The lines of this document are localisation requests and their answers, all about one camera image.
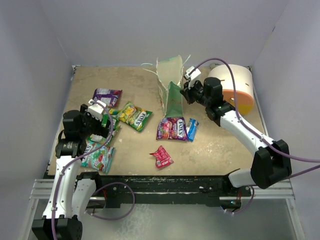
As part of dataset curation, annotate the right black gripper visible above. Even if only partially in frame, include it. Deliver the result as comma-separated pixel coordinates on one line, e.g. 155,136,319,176
180,78,211,108

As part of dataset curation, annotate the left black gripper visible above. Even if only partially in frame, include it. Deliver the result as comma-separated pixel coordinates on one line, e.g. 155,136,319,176
79,104,112,139

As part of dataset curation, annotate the green snack packet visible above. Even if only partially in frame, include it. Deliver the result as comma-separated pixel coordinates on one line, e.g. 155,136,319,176
87,126,120,146
108,108,120,130

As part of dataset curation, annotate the blue snack packet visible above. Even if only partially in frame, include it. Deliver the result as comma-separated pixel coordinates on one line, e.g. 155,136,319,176
186,118,199,142

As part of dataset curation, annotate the green paper bag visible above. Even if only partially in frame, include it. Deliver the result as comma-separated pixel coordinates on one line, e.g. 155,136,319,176
140,55,186,118

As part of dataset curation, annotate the purple Fox's candy bag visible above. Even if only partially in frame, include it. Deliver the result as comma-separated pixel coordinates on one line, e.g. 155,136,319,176
156,117,188,141

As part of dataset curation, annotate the white round drawer box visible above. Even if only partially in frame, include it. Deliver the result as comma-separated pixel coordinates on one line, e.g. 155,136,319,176
208,64,255,116

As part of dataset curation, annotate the red snack packet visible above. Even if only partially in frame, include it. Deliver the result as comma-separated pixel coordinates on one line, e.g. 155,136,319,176
150,145,174,169

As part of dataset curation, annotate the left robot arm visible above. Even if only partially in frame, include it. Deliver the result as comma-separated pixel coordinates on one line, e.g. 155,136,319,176
31,100,114,240

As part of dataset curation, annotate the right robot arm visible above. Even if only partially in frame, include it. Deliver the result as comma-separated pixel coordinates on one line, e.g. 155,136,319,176
180,77,292,196

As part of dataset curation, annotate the yellow green Fox's candy bag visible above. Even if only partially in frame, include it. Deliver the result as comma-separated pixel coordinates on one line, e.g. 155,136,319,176
116,101,153,132

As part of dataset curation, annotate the purple snack packet back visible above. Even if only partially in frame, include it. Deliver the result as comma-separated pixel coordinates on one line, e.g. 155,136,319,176
92,88,123,108

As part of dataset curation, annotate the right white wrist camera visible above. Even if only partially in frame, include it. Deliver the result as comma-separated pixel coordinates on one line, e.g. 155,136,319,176
183,66,201,89

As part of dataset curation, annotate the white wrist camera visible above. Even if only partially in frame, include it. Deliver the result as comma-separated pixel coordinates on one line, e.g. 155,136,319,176
87,99,107,121
183,66,201,89

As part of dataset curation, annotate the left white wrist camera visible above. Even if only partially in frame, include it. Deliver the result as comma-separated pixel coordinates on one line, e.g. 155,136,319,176
87,99,107,121

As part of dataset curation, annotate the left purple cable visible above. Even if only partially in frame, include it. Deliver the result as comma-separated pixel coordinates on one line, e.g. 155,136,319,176
49,100,136,240

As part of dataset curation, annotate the purple cable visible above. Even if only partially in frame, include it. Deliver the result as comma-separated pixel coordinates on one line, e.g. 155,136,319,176
49,100,136,240
191,57,320,215

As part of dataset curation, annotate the black base frame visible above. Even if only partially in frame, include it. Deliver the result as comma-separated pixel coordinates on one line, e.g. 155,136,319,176
43,171,252,209

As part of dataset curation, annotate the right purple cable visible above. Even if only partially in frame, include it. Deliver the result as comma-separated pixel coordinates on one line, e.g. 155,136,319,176
191,57,320,215

